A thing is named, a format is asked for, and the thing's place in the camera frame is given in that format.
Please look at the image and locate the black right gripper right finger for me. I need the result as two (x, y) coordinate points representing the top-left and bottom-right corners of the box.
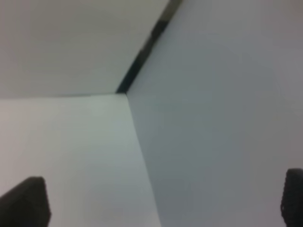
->
(280, 168), (303, 227)

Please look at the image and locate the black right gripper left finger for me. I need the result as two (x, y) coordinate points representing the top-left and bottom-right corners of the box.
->
(0, 176), (52, 227)

